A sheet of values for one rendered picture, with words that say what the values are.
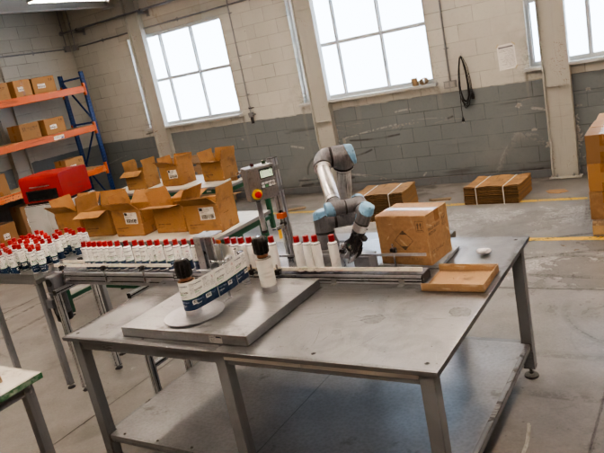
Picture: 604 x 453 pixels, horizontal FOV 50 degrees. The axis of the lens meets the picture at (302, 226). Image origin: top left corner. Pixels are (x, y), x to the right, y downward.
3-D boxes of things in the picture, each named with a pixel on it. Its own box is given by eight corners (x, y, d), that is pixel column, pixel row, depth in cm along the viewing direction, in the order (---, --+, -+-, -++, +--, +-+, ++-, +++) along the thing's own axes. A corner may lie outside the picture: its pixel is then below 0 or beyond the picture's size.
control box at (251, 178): (246, 200, 365) (239, 168, 361) (274, 193, 371) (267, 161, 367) (253, 203, 356) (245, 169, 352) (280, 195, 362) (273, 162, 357)
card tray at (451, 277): (421, 291, 306) (420, 283, 305) (439, 270, 327) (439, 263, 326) (484, 292, 290) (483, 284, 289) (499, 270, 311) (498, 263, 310)
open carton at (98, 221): (75, 242, 600) (64, 203, 590) (109, 226, 637) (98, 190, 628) (105, 240, 581) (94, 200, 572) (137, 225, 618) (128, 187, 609)
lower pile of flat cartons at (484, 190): (464, 205, 747) (461, 187, 742) (479, 192, 789) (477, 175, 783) (519, 203, 709) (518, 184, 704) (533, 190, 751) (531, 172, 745)
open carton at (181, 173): (155, 189, 812) (148, 160, 803) (179, 180, 844) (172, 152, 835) (177, 187, 789) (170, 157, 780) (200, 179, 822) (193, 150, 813)
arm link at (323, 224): (313, 230, 388) (310, 208, 385) (335, 226, 389) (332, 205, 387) (316, 234, 376) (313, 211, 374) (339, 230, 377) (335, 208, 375)
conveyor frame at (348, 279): (173, 280, 403) (172, 273, 401) (185, 273, 411) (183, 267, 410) (422, 285, 314) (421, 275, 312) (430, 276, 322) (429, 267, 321)
